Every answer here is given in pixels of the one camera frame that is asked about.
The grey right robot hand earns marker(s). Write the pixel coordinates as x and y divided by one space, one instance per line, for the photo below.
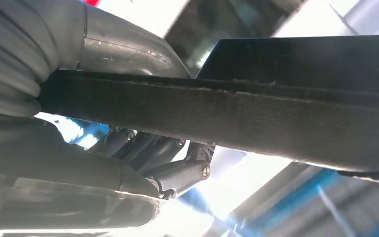
62 183

